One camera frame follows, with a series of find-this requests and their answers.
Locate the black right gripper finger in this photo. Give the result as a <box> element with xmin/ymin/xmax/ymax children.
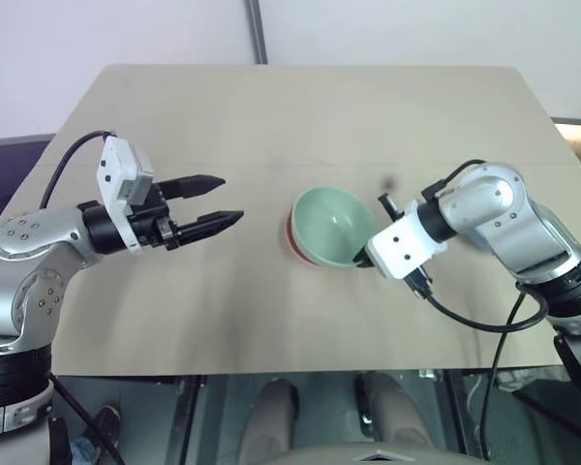
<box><xmin>352</xmin><ymin>244</ymin><xmax>378</xmax><ymax>270</ymax></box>

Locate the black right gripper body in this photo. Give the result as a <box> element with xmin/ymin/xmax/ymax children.
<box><xmin>377</xmin><ymin>192</ymin><xmax>402</xmax><ymax>223</ymax></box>

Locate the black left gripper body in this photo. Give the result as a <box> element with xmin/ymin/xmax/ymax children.
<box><xmin>127</xmin><ymin>182</ymin><xmax>181</xmax><ymax>252</ymax></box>

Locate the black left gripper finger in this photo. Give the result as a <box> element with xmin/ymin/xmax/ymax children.
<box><xmin>175</xmin><ymin>209</ymin><xmax>245</xmax><ymax>246</ymax></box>
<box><xmin>160</xmin><ymin>174</ymin><xmax>227</xmax><ymax>202</ymax></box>

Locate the green bowl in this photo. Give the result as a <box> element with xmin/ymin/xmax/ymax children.
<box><xmin>290</xmin><ymin>185</ymin><xmax>377</xmax><ymax>275</ymax></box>

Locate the pink bowl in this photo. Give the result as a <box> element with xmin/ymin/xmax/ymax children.
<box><xmin>282</xmin><ymin>211</ymin><xmax>321</xmax><ymax>268</ymax></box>

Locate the dark furniture beside table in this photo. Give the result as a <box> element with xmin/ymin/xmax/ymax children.
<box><xmin>0</xmin><ymin>134</ymin><xmax>57</xmax><ymax>246</ymax></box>

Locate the grey vertical pole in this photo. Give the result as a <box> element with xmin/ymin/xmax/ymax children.
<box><xmin>244</xmin><ymin>0</ymin><xmax>271</xmax><ymax>66</ymax></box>

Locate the dark rounded shape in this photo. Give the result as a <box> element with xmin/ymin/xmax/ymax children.
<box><xmin>255</xmin><ymin>379</ymin><xmax>302</xmax><ymax>457</ymax></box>

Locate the metal table leg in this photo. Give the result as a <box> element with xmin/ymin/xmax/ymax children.
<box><xmin>172</xmin><ymin>375</ymin><xmax>210</xmax><ymax>465</ymax></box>

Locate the dark shoe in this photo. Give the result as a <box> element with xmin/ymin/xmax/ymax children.
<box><xmin>93</xmin><ymin>405</ymin><xmax>125</xmax><ymax>452</ymax></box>

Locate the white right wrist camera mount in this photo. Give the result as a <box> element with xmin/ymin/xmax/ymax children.
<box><xmin>366</xmin><ymin>200</ymin><xmax>449</xmax><ymax>282</ymax></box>

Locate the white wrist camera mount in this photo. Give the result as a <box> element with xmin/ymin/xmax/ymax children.
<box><xmin>366</xmin><ymin>200</ymin><xmax>449</xmax><ymax>282</ymax></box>
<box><xmin>95</xmin><ymin>137</ymin><xmax>155</xmax><ymax>256</ymax></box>

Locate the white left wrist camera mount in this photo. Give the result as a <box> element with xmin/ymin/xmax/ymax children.
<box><xmin>95</xmin><ymin>137</ymin><xmax>155</xmax><ymax>256</ymax></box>

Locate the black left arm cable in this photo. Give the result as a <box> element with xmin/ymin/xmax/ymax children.
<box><xmin>40</xmin><ymin>129</ymin><xmax>116</xmax><ymax>210</ymax></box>

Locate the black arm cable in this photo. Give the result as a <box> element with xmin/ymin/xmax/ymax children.
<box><xmin>405</xmin><ymin>266</ymin><xmax>551</xmax><ymax>462</ymax></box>
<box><xmin>40</xmin><ymin>129</ymin><xmax>116</xmax><ymax>210</ymax></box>

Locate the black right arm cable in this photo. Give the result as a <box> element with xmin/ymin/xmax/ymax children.
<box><xmin>405</xmin><ymin>266</ymin><xmax>551</xmax><ymax>462</ymax></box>

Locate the black cable under table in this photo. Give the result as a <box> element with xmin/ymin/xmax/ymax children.
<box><xmin>49</xmin><ymin>371</ymin><xmax>128</xmax><ymax>465</ymax></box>

